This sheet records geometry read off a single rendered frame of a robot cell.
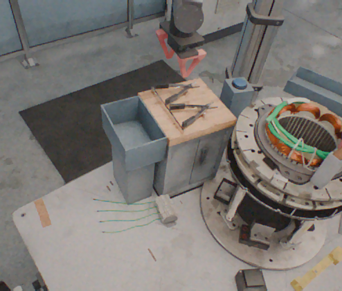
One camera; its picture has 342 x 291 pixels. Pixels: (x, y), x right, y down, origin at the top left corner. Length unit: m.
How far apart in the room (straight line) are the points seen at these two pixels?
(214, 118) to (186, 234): 0.34
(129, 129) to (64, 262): 0.38
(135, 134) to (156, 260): 0.34
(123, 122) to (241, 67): 0.50
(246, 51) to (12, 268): 1.46
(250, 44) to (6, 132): 1.75
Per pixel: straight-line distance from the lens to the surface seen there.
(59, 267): 0.91
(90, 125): 2.28
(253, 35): 1.12
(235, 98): 0.99
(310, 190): 0.72
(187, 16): 0.63
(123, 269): 0.88
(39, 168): 2.10
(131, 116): 0.89
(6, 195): 2.04
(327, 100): 1.05
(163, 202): 0.93
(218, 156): 0.95
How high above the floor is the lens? 1.61
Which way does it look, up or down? 48 degrees down
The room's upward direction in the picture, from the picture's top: 8 degrees clockwise
